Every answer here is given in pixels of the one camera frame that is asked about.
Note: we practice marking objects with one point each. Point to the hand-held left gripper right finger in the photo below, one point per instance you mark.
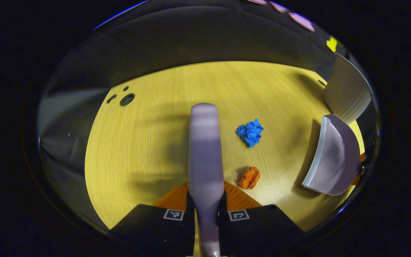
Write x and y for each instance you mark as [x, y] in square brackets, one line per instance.
[259, 228]

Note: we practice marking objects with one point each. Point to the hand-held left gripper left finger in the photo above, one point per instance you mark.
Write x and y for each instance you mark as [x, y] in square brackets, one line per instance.
[155, 228]

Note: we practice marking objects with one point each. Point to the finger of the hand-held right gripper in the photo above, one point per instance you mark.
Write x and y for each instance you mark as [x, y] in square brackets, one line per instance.
[356, 179]
[363, 157]

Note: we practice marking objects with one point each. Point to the pink dustpan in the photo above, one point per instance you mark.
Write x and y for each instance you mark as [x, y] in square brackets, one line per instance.
[337, 157]

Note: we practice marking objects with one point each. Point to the orange paper trash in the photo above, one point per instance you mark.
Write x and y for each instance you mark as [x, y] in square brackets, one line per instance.
[249, 177]

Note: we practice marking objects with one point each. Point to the white ribbed garbage bin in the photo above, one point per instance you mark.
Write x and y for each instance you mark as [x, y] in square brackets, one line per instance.
[348, 92]

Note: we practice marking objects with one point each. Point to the small pink broom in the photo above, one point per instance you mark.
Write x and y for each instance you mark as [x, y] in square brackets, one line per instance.
[205, 150]

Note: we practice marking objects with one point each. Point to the blue paper trash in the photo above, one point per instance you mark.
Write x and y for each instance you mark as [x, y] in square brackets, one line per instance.
[250, 132]

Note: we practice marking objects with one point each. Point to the black backdrop cloth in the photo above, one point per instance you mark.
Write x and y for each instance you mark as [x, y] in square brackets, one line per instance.
[191, 39]

